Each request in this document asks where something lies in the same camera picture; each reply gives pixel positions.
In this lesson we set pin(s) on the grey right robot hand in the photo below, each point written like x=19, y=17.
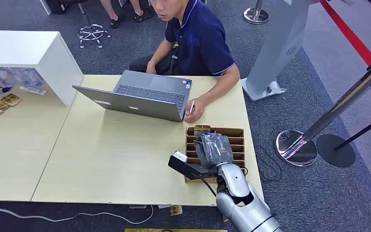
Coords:
x=213, y=150

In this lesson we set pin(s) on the gold patterned card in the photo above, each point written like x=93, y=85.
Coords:
x=201, y=129

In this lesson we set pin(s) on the white card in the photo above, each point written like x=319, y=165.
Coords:
x=191, y=107

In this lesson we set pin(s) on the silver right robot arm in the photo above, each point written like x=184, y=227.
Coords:
x=240, y=201

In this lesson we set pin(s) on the brown slotted card holder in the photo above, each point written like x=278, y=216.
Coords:
x=236, y=144

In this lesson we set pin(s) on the person's left hand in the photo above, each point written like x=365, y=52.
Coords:
x=195, y=110

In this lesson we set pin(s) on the person's hand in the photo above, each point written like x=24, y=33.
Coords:
x=150, y=68
x=195, y=110

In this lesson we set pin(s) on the gold card on floor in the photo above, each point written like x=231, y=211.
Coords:
x=175, y=210

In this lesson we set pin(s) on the person's right hand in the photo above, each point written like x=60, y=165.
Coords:
x=150, y=68

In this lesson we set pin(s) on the person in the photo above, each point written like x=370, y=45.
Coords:
x=195, y=48

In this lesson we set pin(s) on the seated person's legs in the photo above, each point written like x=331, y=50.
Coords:
x=126, y=14

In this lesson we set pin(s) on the grey open laptop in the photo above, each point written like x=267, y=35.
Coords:
x=147, y=96

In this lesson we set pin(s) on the grey kiosk stand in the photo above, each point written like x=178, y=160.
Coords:
x=276, y=48

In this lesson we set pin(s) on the chrome stanchion base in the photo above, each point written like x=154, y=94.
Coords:
x=256, y=14

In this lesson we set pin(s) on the chrome office chair base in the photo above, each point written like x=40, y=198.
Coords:
x=92, y=30

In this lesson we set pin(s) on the white tube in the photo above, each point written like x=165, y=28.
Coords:
x=32, y=90

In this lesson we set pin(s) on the white shelf unit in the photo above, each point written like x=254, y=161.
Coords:
x=38, y=54

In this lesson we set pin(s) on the clear plastic water bottles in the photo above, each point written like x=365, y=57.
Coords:
x=16, y=76

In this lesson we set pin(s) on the pile of gold cards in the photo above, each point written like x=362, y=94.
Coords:
x=0, y=105

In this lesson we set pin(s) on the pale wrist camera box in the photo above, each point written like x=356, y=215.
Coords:
x=192, y=167

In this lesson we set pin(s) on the chrome stanchion post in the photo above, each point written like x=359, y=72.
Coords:
x=326, y=118

